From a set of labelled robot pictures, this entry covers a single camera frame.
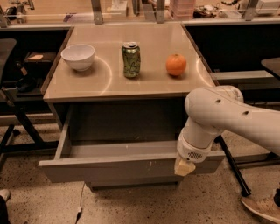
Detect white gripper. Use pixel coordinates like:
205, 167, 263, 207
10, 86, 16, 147
174, 133, 212, 177

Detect grey top drawer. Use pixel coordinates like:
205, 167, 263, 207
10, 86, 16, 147
38, 104, 226, 184

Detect grey drawer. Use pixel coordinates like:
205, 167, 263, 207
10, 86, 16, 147
86, 176, 184, 192
38, 104, 226, 184

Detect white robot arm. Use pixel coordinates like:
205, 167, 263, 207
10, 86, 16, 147
174, 86, 280, 176

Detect grey drawer cabinet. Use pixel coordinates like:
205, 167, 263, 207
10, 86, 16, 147
39, 23, 214, 188

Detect grey bottom drawer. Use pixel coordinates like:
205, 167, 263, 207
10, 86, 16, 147
86, 176, 184, 192

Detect black metal stand leg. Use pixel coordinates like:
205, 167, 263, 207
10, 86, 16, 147
214, 136, 251, 197

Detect tan sneaker right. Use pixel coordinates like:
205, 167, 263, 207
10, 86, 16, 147
241, 197, 280, 224

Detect orange fruit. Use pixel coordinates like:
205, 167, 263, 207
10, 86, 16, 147
165, 54, 186, 76

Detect green soda can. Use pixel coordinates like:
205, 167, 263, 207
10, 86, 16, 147
122, 42, 141, 78

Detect dark round side table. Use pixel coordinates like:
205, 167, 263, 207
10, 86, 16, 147
261, 57, 280, 80

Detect white ceramic bowl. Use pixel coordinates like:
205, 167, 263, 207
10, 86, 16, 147
60, 44, 95, 71

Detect pink stacked bins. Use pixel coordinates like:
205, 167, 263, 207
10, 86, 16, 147
169, 0, 196, 20

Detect black office chair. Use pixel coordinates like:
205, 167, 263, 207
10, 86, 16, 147
0, 38, 59, 159

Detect white shoe left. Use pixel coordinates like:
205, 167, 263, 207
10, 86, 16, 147
0, 189, 11, 201

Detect dark trouser leg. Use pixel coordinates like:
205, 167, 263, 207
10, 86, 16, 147
0, 196, 9, 224

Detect white cable on floor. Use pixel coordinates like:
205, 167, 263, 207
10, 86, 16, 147
73, 182, 87, 224

